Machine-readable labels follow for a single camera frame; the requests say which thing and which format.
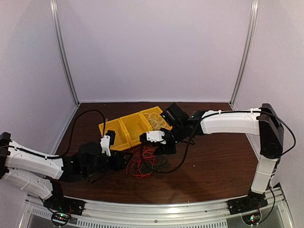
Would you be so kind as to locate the aluminium frame post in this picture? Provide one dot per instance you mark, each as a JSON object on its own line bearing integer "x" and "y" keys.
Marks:
{"x": 246, "y": 51}
{"x": 62, "y": 51}

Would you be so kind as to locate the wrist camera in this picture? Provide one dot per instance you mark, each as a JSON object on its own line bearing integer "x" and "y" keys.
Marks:
{"x": 153, "y": 137}
{"x": 107, "y": 141}

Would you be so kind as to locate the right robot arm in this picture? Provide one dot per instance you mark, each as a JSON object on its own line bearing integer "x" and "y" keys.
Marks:
{"x": 261, "y": 121}

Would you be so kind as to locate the yellow three-compartment bin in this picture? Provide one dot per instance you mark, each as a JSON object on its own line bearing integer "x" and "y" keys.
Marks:
{"x": 128, "y": 128}

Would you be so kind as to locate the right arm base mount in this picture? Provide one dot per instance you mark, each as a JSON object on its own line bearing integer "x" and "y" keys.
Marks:
{"x": 249, "y": 208}

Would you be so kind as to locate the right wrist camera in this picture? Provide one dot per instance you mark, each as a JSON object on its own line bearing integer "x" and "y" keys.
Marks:
{"x": 153, "y": 137}

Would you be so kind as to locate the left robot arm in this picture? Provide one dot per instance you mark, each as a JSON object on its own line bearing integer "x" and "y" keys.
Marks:
{"x": 39, "y": 172}

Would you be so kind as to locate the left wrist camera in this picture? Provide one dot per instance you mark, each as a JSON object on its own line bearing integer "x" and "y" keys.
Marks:
{"x": 107, "y": 141}

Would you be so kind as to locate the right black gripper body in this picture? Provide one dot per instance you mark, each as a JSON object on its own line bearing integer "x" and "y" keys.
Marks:
{"x": 178, "y": 135}

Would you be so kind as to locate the right aluminium frame post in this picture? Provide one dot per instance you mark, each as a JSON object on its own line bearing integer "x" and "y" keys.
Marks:
{"x": 246, "y": 51}

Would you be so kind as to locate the front aluminium rail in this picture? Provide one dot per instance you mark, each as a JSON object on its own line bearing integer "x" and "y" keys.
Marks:
{"x": 208, "y": 214}

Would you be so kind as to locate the left aluminium frame post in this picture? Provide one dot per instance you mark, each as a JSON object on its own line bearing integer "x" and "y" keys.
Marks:
{"x": 62, "y": 51}

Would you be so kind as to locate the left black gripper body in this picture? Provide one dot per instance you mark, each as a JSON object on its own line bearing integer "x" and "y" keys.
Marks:
{"x": 115, "y": 166}

